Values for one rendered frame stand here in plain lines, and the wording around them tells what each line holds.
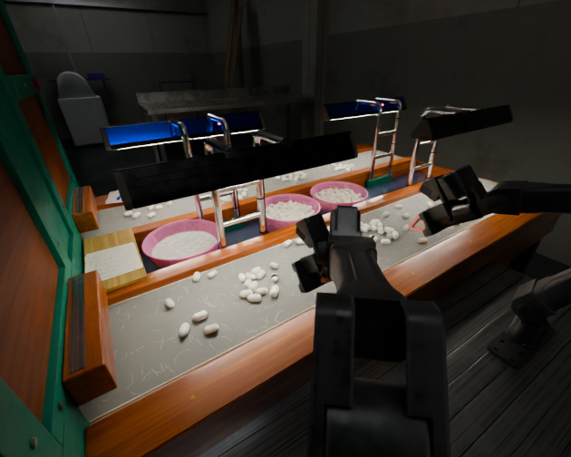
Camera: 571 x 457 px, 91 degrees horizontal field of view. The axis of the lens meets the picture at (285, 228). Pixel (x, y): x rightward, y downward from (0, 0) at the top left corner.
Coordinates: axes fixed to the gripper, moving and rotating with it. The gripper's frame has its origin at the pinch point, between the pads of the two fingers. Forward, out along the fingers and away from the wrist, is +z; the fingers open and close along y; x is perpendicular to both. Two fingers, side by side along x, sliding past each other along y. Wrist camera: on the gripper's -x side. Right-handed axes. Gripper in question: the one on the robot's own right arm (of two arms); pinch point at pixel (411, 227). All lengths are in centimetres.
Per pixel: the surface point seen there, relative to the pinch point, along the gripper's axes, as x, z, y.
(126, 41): -549, 500, -32
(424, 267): 12.1, -0.1, 1.9
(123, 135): -65, 42, 64
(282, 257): -5.5, 24.4, 32.1
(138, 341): 0, 18, 77
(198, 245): -21, 44, 52
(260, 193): -27.7, 22.9, 31.7
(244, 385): 14, -2, 61
